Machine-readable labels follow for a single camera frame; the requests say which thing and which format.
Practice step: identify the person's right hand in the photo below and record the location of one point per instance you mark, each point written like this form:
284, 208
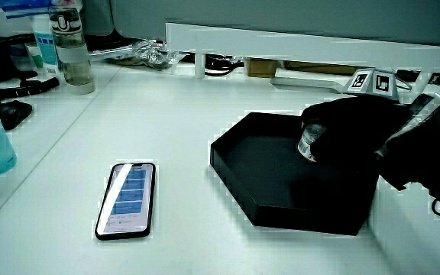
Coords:
353, 126

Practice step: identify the clear paper clip container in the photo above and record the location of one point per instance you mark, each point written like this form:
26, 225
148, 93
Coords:
308, 142

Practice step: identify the black hexagonal plate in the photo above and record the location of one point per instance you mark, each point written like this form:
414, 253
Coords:
266, 172

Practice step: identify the grey flat device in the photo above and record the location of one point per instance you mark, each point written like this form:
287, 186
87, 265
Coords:
308, 82

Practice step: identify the white desk shelf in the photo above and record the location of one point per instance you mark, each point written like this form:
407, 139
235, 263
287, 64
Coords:
300, 47

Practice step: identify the brown cardboard box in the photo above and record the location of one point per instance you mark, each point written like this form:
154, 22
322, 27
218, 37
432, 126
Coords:
262, 68

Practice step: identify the crumpled clear plastic wrap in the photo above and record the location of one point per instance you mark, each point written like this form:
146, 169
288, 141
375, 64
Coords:
151, 55

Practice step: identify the black smartphone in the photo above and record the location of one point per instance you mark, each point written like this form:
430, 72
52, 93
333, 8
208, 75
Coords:
126, 200

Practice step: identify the clear water bottle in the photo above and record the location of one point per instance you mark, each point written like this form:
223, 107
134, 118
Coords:
74, 57

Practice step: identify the white tube with teal label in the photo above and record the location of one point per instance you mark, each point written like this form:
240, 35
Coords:
46, 47

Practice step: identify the white tube with green label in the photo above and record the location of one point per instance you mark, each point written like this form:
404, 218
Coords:
34, 57

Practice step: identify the black tool on left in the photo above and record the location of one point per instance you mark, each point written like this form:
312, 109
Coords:
21, 91

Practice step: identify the black computer mouse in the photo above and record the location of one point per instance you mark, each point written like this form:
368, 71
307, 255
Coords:
11, 114

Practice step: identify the blue and white packet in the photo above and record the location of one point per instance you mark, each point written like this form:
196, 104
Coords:
21, 7

